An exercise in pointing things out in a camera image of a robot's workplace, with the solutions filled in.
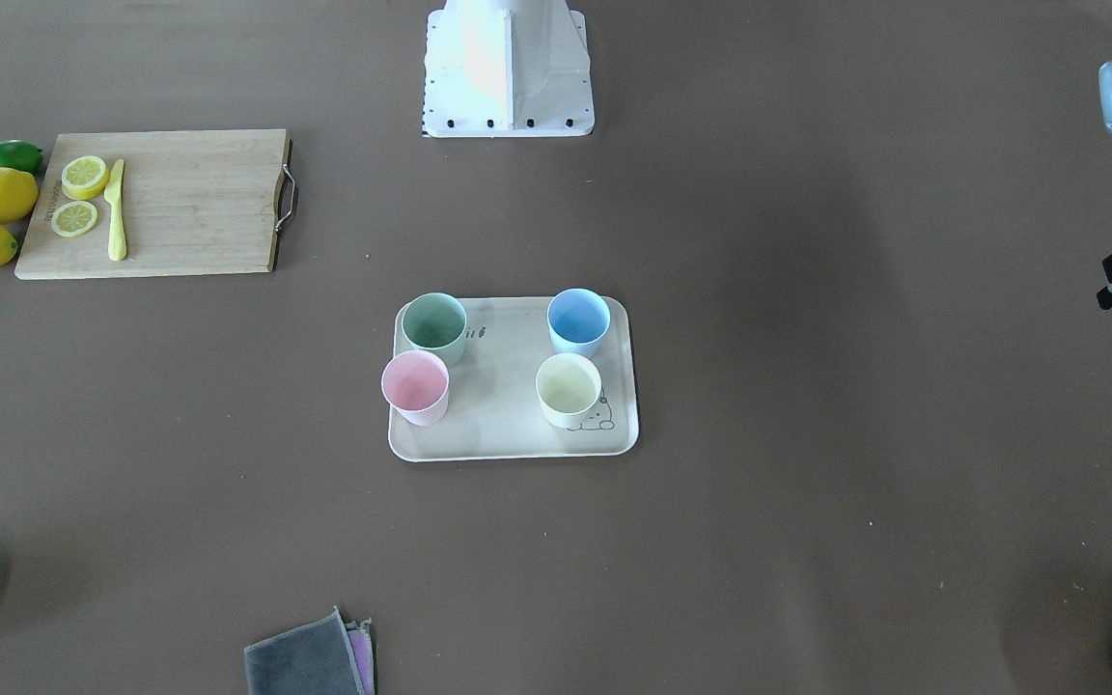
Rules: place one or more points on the blue cup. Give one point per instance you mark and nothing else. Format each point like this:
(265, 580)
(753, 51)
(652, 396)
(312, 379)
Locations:
(577, 320)

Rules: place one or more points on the cream cup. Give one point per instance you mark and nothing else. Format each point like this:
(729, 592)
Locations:
(568, 387)

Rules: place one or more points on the green cup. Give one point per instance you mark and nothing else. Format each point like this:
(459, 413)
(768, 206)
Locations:
(436, 323)

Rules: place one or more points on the pink cup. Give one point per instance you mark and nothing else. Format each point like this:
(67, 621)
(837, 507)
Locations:
(416, 384)

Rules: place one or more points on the beige rabbit tray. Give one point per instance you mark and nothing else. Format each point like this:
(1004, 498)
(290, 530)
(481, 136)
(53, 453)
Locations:
(494, 411)

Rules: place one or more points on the purple cloth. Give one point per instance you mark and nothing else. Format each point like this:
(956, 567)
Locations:
(360, 636)

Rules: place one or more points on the grey folded cloth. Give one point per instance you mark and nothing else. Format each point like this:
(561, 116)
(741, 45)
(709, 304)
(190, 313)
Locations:
(311, 659)

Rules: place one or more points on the wooden cutting board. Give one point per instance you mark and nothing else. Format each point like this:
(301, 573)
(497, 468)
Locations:
(194, 202)

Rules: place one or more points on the yellow plastic knife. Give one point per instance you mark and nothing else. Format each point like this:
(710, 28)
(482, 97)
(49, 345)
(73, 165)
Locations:
(113, 195)

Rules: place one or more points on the lemon slice upper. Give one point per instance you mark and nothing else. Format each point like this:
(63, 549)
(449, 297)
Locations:
(84, 178)

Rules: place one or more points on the lemon slice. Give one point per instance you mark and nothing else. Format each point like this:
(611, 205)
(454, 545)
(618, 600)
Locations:
(74, 218)
(84, 178)

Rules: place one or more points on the lemon slice lower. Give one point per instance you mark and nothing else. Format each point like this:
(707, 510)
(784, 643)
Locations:
(74, 218)

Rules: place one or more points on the green lime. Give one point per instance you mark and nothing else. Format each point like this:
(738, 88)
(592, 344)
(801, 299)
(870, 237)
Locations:
(21, 156)

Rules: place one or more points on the yellow lemon near lime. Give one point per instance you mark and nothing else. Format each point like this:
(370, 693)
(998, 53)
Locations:
(18, 194)

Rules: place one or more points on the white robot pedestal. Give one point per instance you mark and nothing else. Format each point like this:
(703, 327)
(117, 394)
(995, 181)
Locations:
(507, 69)

